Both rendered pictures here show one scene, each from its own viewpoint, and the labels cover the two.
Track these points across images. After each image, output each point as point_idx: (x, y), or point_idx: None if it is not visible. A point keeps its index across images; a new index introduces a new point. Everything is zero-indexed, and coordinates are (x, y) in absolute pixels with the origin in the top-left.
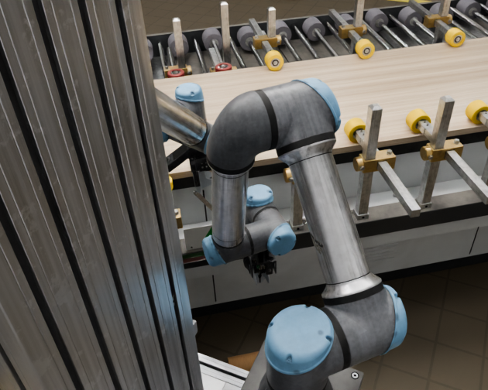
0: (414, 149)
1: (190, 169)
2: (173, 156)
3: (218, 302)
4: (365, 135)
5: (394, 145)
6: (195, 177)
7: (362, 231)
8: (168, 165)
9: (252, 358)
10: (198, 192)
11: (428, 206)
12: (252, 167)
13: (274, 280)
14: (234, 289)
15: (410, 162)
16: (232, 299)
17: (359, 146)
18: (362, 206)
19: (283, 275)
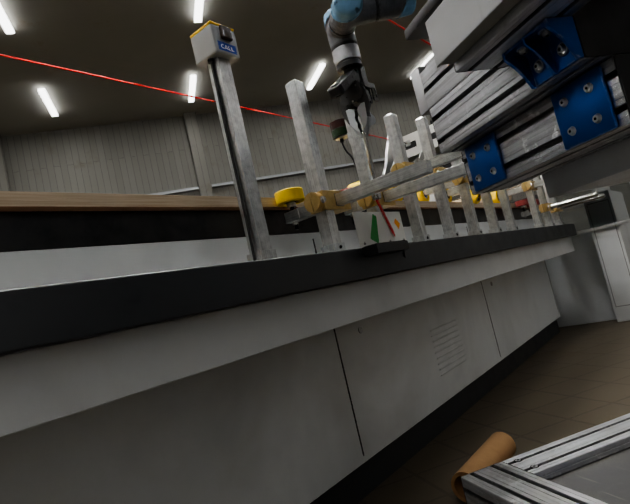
0: (429, 222)
1: (356, 100)
2: (340, 80)
3: (366, 456)
4: (423, 148)
5: (421, 207)
6: (368, 97)
7: (465, 248)
8: (342, 82)
9: (478, 457)
10: (367, 132)
11: (482, 233)
12: (343, 216)
13: (402, 403)
14: (374, 425)
15: (432, 235)
16: (377, 447)
17: (404, 202)
18: (451, 222)
19: (406, 393)
